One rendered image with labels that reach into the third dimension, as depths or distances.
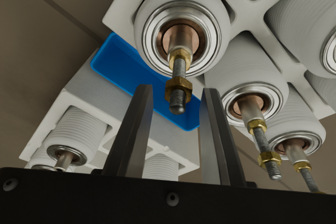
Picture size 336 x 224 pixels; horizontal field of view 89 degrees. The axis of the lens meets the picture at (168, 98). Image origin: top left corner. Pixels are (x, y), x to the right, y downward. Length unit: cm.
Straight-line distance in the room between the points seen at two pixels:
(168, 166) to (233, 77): 33
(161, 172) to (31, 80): 50
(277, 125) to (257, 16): 15
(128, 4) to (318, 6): 20
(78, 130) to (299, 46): 36
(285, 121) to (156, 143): 27
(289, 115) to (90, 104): 34
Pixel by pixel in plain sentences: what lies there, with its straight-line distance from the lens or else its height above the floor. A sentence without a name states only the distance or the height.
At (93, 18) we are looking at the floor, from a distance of 48.
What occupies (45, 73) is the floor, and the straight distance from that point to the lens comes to 65.
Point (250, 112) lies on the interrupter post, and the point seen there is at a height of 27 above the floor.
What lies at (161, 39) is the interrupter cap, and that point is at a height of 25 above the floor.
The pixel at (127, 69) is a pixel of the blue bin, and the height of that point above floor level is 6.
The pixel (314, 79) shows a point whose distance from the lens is 35.
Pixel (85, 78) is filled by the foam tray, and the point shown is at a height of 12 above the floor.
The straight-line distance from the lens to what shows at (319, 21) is 21.
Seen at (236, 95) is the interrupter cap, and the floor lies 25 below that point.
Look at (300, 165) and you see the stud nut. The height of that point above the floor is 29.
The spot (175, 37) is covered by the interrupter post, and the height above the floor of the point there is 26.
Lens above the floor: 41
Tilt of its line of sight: 48 degrees down
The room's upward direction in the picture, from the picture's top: 173 degrees counter-clockwise
